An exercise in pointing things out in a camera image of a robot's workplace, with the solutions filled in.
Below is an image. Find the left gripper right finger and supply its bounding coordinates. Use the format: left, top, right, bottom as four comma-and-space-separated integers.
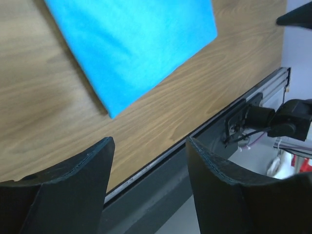
186, 137, 312, 234

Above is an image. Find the aluminium frame rail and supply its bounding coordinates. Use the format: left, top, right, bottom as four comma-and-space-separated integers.
246, 67, 291, 110

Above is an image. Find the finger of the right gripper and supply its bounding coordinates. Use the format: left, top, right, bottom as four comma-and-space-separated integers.
276, 1, 312, 29

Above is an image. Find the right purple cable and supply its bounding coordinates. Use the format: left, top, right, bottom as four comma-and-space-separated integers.
248, 135, 265, 147

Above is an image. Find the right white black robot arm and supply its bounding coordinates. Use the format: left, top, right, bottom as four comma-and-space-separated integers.
245, 2, 312, 141

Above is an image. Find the turquoise t shirt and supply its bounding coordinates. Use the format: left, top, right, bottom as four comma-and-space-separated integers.
46, 0, 217, 118

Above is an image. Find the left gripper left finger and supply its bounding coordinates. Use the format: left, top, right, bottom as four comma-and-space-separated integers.
0, 137, 115, 234

